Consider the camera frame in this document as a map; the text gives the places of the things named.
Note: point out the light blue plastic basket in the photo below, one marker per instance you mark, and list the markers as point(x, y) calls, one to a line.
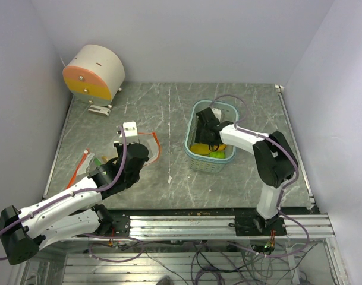
point(206, 163)

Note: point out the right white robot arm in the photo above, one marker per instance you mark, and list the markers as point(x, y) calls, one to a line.
point(276, 164)

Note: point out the green toy cabbage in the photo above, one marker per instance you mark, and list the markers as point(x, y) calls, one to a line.
point(217, 154)

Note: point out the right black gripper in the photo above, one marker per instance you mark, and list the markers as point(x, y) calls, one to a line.
point(200, 137)

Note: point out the yellow toy mango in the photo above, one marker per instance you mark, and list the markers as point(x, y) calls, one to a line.
point(200, 149)

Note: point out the small white bracket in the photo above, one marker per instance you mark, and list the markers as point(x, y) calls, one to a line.
point(98, 110)

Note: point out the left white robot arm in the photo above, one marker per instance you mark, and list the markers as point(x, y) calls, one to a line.
point(75, 211)

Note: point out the clear zip bag orange zipper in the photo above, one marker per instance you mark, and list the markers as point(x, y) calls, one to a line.
point(85, 165)

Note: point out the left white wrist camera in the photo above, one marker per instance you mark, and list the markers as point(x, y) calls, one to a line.
point(131, 132)

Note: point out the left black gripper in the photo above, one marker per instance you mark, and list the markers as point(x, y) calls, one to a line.
point(118, 146)

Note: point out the green toy pepper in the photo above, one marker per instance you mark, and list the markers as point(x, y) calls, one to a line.
point(97, 162)

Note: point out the round cream drawer box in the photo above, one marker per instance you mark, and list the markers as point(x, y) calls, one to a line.
point(94, 75)

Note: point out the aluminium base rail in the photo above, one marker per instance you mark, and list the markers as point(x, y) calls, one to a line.
point(145, 228)

